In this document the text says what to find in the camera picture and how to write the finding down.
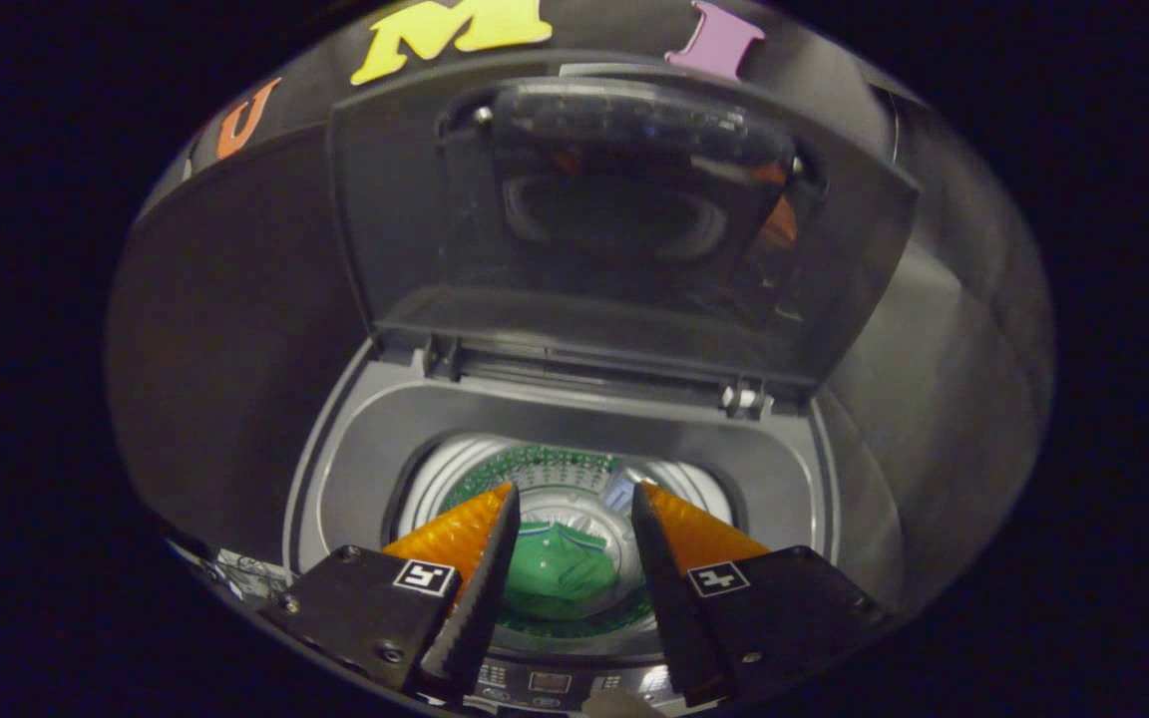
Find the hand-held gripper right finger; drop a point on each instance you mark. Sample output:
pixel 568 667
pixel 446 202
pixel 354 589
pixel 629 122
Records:
pixel 669 598

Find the green polo shirt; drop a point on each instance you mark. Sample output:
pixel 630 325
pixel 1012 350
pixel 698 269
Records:
pixel 560 573

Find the dark washing machine lid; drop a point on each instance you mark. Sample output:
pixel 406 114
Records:
pixel 415 219

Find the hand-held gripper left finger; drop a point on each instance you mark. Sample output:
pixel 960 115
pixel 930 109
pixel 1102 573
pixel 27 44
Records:
pixel 480 598

